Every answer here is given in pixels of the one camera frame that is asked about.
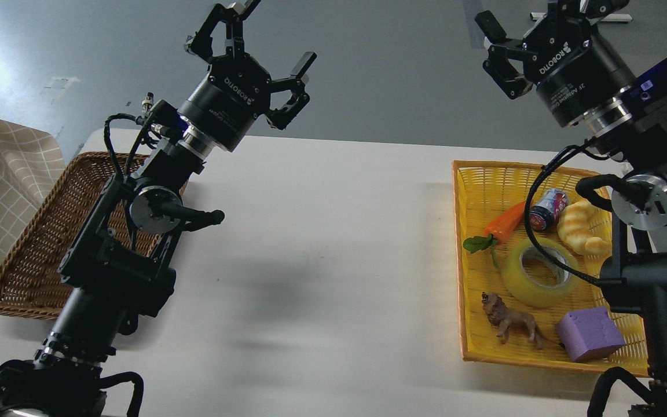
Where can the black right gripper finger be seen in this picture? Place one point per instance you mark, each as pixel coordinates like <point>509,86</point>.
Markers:
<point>578,17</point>
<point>502,50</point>

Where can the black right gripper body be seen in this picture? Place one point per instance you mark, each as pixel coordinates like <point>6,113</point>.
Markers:
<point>575,70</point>

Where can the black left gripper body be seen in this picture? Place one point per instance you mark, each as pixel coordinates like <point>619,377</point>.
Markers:
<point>226,103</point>

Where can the yellow tape roll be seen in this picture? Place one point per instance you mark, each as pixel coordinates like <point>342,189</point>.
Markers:
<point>533,279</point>

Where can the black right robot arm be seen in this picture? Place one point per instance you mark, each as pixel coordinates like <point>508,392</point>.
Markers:
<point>630,128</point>

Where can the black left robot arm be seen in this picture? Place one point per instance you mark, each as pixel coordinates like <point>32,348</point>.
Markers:
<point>119,262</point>

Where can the small drink can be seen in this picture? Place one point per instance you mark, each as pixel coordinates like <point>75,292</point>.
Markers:
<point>545,213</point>

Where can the toy croissant bread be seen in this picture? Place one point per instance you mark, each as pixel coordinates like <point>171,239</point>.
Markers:
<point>574,230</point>

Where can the orange toy carrot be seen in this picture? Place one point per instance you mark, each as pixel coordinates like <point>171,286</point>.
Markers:
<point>496,232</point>

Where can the yellow plastic basket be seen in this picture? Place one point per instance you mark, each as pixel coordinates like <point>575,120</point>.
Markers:
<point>483,191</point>

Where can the brown toy lion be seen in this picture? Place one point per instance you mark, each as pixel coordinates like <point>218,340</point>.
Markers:
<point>505,318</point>

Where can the purple foam cube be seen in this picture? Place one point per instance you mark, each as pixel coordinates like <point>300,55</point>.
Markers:
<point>589,334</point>

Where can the brown wicker basket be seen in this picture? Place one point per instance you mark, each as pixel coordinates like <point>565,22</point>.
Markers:
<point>30,285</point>

